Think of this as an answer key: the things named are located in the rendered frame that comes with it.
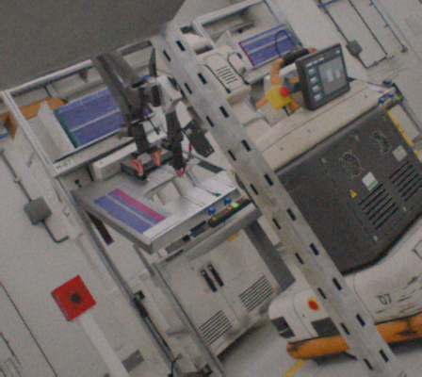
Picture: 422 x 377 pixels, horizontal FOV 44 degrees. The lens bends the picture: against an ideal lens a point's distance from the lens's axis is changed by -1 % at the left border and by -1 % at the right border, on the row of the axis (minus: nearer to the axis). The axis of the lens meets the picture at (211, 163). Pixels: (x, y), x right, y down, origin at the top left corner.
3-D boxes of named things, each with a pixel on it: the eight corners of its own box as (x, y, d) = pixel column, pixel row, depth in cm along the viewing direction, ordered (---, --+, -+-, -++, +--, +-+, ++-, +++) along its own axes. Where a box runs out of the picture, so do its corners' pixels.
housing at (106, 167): (170, 154, 326) (167, 134, 319) (105, 188, 299) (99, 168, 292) (162, 150, 331) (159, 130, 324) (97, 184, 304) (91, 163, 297)
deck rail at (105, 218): (154, 253, 245) (152, 242, 242) (150, 255, 244) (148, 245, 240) (74, 198, 292) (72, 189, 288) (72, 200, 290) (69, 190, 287)
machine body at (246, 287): (294, 303, 300) (235, 211, 305) (204, 382, 261) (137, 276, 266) (239, 317, 354) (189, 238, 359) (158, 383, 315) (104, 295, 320)
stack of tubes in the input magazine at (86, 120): (150, 114, 320) (127, 77, 323) (78, 147, 292) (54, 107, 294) (143, 122, 331) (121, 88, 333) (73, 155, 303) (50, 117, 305)
